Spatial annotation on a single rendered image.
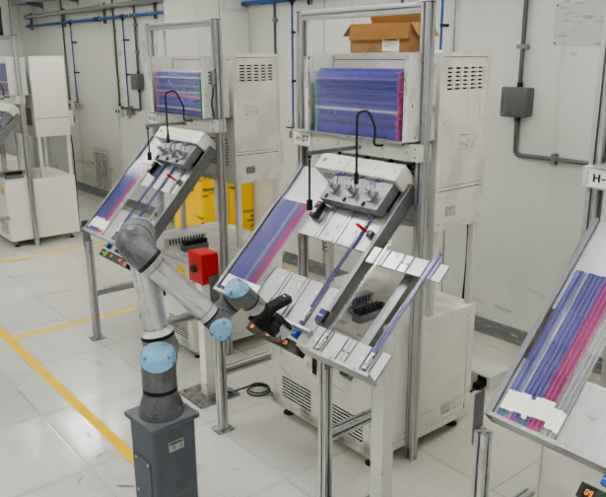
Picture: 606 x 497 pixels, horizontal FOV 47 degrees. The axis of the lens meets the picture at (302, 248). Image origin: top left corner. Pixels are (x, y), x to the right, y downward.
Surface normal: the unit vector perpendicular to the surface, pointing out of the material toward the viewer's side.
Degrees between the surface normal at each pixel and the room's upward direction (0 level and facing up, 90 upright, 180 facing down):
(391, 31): 76
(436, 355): 90
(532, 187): 90
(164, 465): 90
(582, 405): 44
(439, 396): 90
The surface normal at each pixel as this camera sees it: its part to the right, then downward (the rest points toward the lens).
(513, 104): -0.77, 0.18
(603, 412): -0.55, -0.57
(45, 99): 0.63, 0.20
